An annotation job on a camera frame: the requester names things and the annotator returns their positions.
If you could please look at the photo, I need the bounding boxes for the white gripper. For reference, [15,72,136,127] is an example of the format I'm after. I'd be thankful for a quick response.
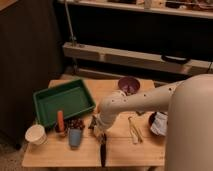
[89,116,107,167]

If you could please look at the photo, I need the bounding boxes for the beige brush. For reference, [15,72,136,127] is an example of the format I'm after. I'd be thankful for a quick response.
[128,117,143,144]

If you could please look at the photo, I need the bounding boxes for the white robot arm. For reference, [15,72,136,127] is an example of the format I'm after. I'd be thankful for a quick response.
[94,74,213,171]

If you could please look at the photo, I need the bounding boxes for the blue plastic cup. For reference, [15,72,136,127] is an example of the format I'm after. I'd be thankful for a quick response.
[68,129,82,147]

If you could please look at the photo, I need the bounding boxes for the dark grapes bunch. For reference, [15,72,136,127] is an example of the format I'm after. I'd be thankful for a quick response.
[66,119,85,130]

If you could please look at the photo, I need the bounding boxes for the orange carrot toy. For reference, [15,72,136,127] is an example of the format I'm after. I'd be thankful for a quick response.
[57,110,64,132]

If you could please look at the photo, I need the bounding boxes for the green plastic tray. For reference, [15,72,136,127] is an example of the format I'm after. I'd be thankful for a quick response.
[33,79,96,127]

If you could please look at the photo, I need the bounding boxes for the purple bowl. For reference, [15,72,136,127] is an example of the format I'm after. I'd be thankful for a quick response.
[118,76,140,95]

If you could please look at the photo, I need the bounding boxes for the black bowl with cloth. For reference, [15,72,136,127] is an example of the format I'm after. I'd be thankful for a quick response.
[149,112,168,136]

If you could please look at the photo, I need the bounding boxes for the white paper cup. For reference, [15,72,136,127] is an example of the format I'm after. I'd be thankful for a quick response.
[25,124,47,145]

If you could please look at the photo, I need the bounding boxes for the wooden shelf unit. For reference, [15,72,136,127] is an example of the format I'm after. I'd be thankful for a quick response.
[55,0,213,81]

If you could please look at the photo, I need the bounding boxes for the dark cabinet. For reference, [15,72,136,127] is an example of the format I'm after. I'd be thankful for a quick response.
[0,0,63,149]

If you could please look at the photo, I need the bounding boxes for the black handle object on shelf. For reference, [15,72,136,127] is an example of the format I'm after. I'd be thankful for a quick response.
[161,55,191,65]

